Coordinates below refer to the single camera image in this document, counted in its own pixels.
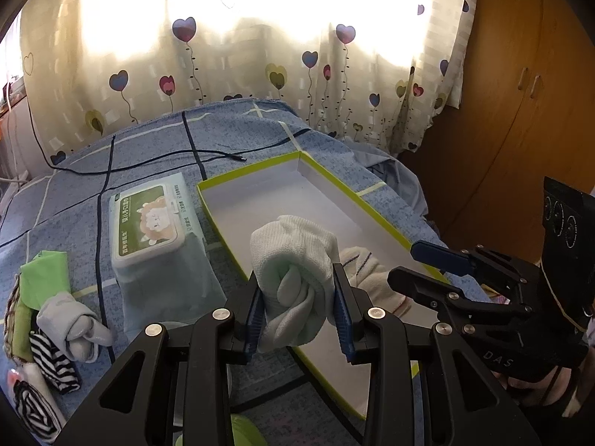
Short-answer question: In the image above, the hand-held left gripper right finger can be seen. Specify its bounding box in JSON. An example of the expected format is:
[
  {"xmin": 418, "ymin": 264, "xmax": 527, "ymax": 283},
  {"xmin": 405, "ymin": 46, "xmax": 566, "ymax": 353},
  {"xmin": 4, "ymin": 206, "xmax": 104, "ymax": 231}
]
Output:
[{"xmin": 331, "ymin": 262, "xmax": 542, "ymax": 446}]

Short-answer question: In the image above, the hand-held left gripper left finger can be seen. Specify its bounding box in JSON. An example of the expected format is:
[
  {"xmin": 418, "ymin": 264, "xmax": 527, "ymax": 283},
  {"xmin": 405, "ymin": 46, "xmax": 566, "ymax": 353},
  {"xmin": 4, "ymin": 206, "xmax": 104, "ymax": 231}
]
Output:
[{"xmin": 55, "ymin": 283, "xmax": 267, "ymax": 446}]

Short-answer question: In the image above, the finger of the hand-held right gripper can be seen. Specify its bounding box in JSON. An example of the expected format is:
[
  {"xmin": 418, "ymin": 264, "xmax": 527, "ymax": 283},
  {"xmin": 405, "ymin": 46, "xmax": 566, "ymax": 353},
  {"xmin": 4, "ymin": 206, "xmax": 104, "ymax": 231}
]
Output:
[
  {"xmin": 387, "ymin": 266, "xmax": 531, "ymax": 332},
  {"xmin": 411, "ymin": 240, "xmax": 541, "ymax": 306}
]

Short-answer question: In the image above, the cream sock with thin stripes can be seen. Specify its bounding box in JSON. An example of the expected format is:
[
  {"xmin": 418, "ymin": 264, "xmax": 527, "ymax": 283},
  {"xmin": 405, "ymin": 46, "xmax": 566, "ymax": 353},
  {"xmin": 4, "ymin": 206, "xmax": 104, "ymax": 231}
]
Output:
[{"xmin": 337, "ymin": 246, "xmax": 413, "ymax": 320}]

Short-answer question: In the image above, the white box with green rim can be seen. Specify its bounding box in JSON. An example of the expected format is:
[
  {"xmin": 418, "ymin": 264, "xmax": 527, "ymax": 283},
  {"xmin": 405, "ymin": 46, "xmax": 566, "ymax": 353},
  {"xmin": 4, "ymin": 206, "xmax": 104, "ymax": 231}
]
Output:
[{"xmin": 196, "ymin": 151, "xmax": 459, "ymax": 421}]

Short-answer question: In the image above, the light grey sock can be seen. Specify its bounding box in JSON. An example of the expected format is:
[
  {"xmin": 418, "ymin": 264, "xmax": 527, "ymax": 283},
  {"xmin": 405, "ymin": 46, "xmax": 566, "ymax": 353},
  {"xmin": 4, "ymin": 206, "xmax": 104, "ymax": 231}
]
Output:
[{"xmin": 36, "ymin": 292, "xmax": 115, "ymax": 364}]

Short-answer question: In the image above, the black white striped sock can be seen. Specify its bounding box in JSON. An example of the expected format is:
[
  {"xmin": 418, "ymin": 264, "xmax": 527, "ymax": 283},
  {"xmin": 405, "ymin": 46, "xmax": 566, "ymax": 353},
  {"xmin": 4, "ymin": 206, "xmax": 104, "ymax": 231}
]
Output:
[
  {"xmin": 29, "ymin": 329, "xmax": 83, "ymax": 395},
  {"xmin": 10, "ymin": 381, "xmax": 59, "ymax": 437}
]

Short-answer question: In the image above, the person's right hand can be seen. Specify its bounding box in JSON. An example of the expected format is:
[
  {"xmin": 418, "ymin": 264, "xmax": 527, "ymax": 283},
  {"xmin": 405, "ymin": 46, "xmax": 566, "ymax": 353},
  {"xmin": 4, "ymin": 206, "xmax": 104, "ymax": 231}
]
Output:
[{"xmin": 506, "ymin": 363, "xmax": 589, "ymax": 421}]

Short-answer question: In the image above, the light green round plate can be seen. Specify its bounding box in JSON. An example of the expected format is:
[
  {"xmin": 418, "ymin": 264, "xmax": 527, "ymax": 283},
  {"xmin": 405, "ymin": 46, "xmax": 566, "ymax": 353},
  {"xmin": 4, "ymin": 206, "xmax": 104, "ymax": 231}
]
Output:
[{"xmin": 230, "ymin": 413, "xmax": 269, "ymax": 446}]

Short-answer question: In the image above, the wooden wardrobe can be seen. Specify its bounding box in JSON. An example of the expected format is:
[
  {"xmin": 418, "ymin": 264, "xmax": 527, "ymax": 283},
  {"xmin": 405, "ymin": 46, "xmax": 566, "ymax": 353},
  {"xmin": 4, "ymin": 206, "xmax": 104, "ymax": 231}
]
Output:
[{"xmin": 409, "ymin": 0, "xmax": 595, "ymax": 265}]

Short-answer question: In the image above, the wet wipes pack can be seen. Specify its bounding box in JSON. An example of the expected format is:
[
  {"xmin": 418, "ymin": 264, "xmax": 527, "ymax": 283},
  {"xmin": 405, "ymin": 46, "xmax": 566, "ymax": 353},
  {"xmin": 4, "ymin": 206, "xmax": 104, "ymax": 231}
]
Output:
[{"xmin": 109, "ymin": 173, "xmax": 229, "ymax": 336}]

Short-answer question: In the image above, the green cloth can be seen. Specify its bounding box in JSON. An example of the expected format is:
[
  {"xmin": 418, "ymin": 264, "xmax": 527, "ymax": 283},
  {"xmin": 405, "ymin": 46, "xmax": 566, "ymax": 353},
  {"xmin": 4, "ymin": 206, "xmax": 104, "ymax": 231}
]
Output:
[{"xmin": 19, "ymin": 250, "xmax": 71, "ymax": 311}]

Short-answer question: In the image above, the blue plaid bed sheet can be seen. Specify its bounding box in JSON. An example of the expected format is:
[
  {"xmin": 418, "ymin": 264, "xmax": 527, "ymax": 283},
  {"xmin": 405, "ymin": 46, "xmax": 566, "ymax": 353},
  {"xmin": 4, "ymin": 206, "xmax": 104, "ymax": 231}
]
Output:
[{"xmin": 0, "ymin": 97, "xmax": 466, "ymax": 446}]

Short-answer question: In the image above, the heart print curtain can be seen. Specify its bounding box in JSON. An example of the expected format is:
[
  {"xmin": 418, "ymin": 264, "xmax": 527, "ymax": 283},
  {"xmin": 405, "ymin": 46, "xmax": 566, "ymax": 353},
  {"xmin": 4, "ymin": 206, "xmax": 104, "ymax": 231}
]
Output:
[{"xmin": 19, "ymin": 0, "xmax": 480, "ymax": 168}]

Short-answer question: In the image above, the black cable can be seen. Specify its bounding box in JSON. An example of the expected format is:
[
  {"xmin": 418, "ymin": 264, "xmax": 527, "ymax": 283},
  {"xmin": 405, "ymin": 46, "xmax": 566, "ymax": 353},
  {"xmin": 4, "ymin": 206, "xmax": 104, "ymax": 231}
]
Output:
[{"xmin": 25, "ymin": 102, "xmax": 248, "ymax": 172}]

